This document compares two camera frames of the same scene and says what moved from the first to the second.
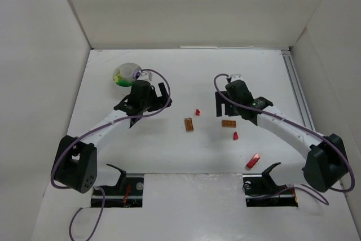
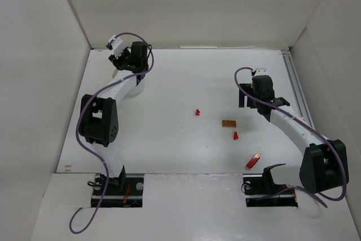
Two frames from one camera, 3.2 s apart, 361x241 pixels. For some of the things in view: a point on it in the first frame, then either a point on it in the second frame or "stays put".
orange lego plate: [228, 123] stays put
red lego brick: [252, 161] stays put
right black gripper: [223, 102] -> [246, 97]
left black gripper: [157, 97] -> [119, 62]
